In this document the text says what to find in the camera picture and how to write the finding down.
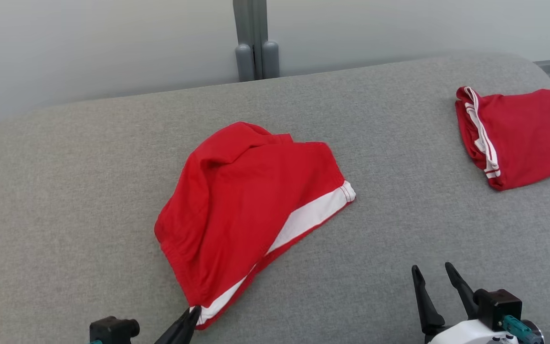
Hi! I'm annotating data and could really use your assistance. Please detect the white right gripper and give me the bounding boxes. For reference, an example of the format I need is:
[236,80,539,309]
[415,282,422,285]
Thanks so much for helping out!
[411,262,520,344]

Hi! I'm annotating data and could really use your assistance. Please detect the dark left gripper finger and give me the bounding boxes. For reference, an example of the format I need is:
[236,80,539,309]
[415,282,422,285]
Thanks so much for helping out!
[155,306,203,344]

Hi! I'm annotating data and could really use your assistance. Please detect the red shorts with white band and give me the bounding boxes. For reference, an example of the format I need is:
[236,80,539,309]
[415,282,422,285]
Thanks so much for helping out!
[154,121,357,331]

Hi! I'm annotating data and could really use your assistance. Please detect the red shirt with white sleeves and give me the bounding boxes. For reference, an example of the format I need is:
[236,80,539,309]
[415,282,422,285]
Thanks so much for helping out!
[455,86,550,192]

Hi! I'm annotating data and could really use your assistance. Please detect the teal right camera connector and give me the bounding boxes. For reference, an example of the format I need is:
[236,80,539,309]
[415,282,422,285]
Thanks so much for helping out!
[502,315,534,341]

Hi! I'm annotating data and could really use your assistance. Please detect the grey cylindrical post foot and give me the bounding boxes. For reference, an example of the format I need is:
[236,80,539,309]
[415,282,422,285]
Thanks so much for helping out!
[235,43,255,82]
[262,41,280,79]

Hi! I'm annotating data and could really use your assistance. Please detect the grey partition post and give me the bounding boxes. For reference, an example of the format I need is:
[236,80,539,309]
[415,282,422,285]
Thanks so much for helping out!
[233,0,268,81]

